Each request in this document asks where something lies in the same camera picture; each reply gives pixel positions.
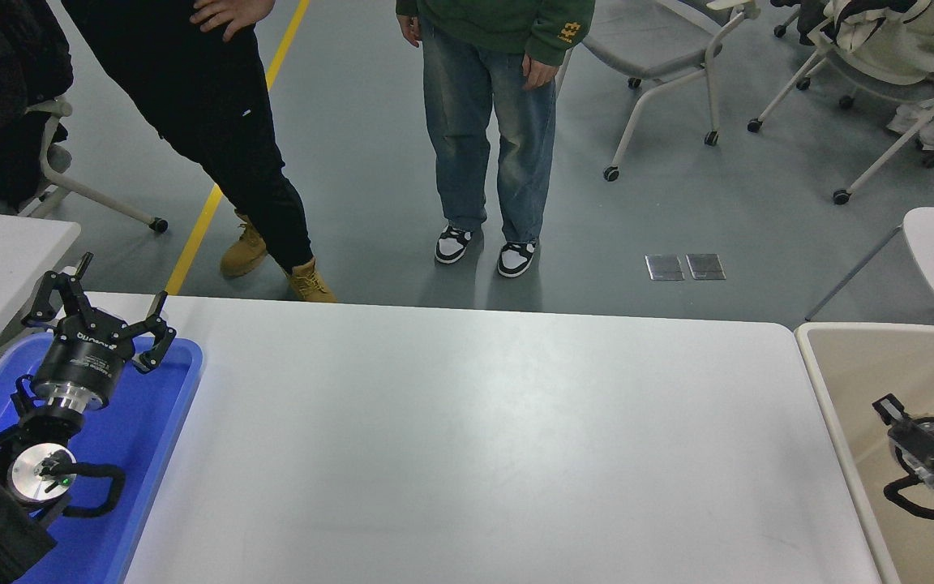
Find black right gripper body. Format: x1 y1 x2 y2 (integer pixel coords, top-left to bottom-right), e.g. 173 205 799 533
889 415 934 460

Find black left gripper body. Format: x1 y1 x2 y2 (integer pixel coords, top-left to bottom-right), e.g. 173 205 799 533
32 315 137 400

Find person's left hand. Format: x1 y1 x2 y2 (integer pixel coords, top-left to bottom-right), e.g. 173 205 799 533
190 0 275 43
521 52 559 92

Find large pale plastic bin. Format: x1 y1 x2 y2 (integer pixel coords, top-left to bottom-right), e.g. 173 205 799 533
793 321 934 584

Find blue plastic tray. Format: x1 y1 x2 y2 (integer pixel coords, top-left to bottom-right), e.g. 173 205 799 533
0 333 204 584

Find white chair with castors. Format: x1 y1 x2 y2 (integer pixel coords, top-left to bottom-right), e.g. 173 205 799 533
17 96 169 234

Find person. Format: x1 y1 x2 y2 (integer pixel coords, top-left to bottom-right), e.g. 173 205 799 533
62 0 338 303
396 0 596 279

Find cream jacket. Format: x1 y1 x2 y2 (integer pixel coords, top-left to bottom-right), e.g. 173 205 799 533
820 0 934 86

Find grey seat wheeled chair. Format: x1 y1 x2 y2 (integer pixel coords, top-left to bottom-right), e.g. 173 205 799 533
556 0 760 182

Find white frame wheeled chair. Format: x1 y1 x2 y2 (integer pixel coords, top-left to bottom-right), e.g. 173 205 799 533
747 0 934 205

